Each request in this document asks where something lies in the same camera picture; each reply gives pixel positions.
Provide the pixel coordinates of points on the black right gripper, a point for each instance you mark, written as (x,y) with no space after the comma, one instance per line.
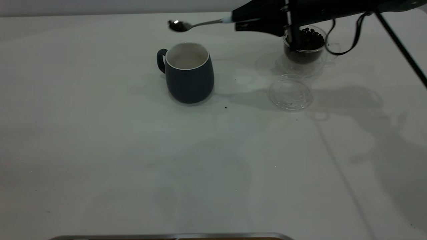
(320,8)

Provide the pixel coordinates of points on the dark blue-grey ceramic mug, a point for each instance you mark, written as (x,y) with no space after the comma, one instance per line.
(190,83)

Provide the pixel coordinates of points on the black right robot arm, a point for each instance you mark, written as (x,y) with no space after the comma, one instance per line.
(400,5)

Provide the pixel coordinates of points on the dark coffee beans pile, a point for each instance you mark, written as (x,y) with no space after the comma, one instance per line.
(310,45)

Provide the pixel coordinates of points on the clear glass saucer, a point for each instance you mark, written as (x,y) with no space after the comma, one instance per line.
(290,96)

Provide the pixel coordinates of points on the clear double-wall glass cup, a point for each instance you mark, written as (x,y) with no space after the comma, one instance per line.
(300,66)

